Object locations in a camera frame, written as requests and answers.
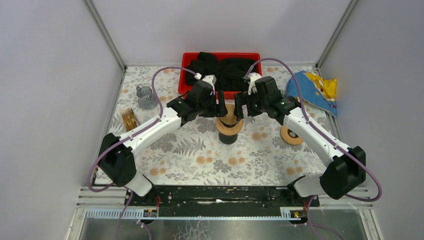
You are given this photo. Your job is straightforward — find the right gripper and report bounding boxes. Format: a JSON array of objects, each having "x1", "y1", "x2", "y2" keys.
[{"x1": 233, "y1": 89, "x2": 268, "y2": 120}]

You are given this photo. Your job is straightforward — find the single brown paper filter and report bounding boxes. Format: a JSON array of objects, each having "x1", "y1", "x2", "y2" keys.
[{"x1": 220, "y1": 104, "x2": 239, "y2": 126}]

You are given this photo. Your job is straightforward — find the wooden ring holder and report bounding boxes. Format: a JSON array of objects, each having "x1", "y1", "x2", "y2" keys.
[
  {"x1": 215, "y1": 117, "x2": 244, "y2": 136},
  {"x1": 280, "y1": 125, "x2": 304, "y2": 146}
]

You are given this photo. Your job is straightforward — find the dark red glass carafe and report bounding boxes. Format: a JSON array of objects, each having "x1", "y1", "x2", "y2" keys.
[{"x1": 218, "y1": 132, "x2": 238, "y2": 145}]

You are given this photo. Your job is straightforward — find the clear glass carafe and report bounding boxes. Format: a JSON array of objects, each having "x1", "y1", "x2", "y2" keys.
[{"x1": 136, "y1": 85, "x2": 158, "y2": 110}]

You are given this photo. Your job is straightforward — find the orange coffee filter box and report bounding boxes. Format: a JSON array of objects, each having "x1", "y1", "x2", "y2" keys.
[{"x1": 119, "y1": 107, "x2": 140, "y2": 133}]

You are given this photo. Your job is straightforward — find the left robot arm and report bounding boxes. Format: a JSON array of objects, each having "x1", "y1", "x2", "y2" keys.
[{"x1": 98, "y1": 75, "x2": 227, "y2": 206}]

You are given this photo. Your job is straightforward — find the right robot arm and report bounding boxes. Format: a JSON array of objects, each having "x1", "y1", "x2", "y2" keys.
[{"x1": 234, "y1": 73, "x2": 366, "y2": 206}]

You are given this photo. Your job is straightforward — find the black cloth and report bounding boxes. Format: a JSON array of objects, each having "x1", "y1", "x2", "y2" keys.
[{"x1": 182, "y1": 52, "x2": 260, "y2": 92}]

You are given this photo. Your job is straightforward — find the blue and yellow cloth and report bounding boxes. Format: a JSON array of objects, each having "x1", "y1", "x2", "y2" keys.
[{"x1": 285, "y1": 70, "x2": 338, "y2": 117}]

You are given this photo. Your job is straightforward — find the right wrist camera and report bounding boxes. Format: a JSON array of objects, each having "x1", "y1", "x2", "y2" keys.
[{"x1": 243, "y1": 72, "x2": 263, "y2": 96}]

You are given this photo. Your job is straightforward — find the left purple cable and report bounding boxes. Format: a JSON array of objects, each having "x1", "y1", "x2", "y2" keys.
[{"x1": 86, "y1": 66, "x2": 203, "y2": 240}]

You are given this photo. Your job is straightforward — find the purple cable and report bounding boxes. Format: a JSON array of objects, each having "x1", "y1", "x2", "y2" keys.
[
  {"x1": 86, "y1": 66, "x2": 203, "y2": 240},
  {"x1": 244, "y1": 57, "x2": 383, "y2": 240}
]

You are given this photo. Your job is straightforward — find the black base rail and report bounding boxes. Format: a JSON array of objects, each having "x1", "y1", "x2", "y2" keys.
[{"x1": 124, "y1": 185, "x2": 320, "y2": 220}]

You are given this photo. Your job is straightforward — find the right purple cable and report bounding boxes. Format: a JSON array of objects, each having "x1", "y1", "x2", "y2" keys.
[{"x1": 244, "y1": 57, "x2": 383, "y2": 240}]

